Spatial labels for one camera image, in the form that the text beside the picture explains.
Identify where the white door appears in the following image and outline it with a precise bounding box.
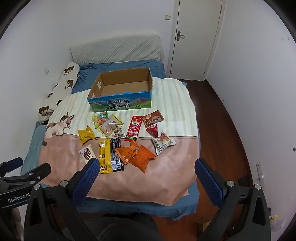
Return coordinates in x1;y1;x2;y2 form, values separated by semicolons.
170;0;226;80

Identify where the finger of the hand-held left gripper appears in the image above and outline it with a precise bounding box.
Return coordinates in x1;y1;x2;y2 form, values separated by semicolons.
0;157;23;174
9;163;51;184

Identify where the orange snack packet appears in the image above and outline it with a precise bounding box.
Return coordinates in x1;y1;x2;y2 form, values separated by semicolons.
128;144;157;174
114;139;139;165

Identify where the bear printed white pillow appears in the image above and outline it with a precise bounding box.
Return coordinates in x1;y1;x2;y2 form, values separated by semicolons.
38;62;80;123

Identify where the blue bed sheet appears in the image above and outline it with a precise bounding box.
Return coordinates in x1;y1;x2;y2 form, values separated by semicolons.
21;59;200;220

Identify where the long red snack packet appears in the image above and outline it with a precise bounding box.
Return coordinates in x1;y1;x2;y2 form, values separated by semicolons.
124;115;142;142

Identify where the cat printed blanket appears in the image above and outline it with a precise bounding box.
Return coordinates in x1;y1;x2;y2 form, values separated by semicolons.
38;76;200;207

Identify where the colourful candy ball bag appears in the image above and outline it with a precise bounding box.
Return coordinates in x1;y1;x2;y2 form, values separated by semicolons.
92;111;111;129

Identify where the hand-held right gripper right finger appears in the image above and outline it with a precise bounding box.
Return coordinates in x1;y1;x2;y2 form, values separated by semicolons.
194;158;271;241

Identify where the white chocolate stick packet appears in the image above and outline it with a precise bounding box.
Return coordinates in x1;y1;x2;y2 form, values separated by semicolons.
79;146;96;164

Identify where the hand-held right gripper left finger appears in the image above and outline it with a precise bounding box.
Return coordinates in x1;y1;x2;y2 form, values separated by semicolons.
24;158;102;241

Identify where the brown snack packet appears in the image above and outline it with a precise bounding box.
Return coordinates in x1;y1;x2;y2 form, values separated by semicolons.
142;110;164;128

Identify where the small white snack packet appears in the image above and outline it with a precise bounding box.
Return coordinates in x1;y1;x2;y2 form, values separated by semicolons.
112;126;125;139

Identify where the wall outlet with cable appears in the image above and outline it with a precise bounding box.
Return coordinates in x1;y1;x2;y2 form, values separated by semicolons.
255;162;265;191

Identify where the beige snack packet yellow trim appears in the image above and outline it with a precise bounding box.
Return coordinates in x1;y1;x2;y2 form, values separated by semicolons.
97;114;124;138

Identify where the small yellow snack packet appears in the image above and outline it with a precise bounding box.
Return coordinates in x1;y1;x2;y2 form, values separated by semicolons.
77;125;96;146

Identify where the black snack bar packet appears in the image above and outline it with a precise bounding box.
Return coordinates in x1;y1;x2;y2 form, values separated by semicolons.
110;138;124;172

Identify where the small red snack packet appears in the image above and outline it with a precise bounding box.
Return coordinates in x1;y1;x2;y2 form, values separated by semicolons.
146;124;160;139

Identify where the printed blue cardboard box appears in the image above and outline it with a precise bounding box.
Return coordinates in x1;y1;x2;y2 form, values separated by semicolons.
87;67;154;110

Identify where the large yellow snack packet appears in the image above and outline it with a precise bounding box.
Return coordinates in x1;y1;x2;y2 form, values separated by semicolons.
97;138;114;174

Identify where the white nut snack packet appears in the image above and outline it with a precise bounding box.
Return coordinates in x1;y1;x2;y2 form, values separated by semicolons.
151;131;176;156

